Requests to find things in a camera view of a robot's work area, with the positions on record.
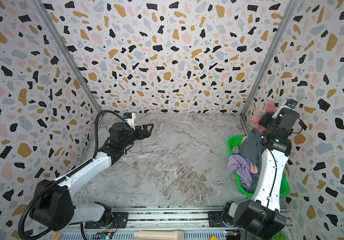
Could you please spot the aluminium corner post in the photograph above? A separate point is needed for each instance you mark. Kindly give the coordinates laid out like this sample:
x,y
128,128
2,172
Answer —
x,y
270,54
50,26

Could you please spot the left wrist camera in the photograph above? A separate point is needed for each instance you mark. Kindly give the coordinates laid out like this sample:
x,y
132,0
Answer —
x,y
130,119

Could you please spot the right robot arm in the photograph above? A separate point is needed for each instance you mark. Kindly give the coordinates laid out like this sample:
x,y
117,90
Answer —
x,y
260,215

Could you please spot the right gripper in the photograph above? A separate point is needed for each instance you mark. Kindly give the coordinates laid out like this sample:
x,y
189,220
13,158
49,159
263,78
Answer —
x,y
265,120

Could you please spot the light peach t-shirt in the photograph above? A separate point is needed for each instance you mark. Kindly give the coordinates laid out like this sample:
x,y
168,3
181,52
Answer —
x,y
254,169

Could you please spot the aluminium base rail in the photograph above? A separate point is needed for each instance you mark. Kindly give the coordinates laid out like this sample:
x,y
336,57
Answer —
x,y
193,220

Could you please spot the left electronics board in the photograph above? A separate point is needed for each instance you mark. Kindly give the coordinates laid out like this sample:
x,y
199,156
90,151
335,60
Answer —
x,y
103,235

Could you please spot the green bubble wrap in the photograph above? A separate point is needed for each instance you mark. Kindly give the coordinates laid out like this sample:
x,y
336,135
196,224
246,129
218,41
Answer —
x,y
280,236

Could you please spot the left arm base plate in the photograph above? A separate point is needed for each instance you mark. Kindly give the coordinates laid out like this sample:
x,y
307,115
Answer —
x,y
117,220

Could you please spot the beige cylindrical handle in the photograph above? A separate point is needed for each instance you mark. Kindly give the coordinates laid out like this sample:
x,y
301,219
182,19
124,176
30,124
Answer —
x,y
160,235

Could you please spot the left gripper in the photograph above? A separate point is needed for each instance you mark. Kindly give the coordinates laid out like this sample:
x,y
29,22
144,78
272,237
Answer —
x,y
146,133

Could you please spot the green plastic laundry basket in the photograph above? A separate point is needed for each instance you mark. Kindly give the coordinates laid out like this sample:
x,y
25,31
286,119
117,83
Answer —
x,y
235,141

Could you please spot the electronics board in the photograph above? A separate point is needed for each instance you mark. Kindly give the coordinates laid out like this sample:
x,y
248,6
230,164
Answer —
x,y
103,235
233,234

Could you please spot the left aluminium corner post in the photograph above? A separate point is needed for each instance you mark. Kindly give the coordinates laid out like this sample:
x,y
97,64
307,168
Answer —
x,y
50,26

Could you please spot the lavender purple t-shirt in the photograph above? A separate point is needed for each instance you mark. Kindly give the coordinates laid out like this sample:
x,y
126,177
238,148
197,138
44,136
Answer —
x,y
242,166

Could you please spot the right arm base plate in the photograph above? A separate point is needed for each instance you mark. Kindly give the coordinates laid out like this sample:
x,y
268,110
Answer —
x,y
217,219

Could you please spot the grey blue t-shirt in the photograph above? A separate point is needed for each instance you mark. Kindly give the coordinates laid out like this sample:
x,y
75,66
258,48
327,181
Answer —
x,y
252,148

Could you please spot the right electronics board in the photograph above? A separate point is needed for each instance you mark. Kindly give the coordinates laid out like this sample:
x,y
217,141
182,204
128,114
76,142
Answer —
x,y
233,234

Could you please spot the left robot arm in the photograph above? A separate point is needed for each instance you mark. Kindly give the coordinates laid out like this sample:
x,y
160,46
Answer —
x,y
54,207

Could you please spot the right aluminium corner post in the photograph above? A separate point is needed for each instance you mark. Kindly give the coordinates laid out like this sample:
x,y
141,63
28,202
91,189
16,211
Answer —
x,y
270,54

